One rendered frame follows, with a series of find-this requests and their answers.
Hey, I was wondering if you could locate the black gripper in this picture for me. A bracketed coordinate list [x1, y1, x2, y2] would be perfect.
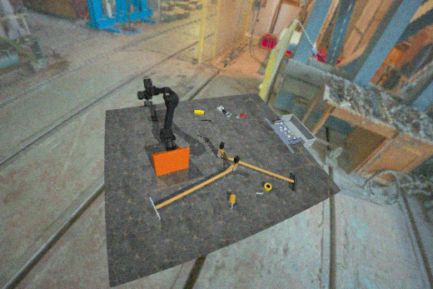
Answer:
[144, 96, 152, 107]

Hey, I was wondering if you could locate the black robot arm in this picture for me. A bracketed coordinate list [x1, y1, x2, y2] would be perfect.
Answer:
[137, 78, 179, 152]

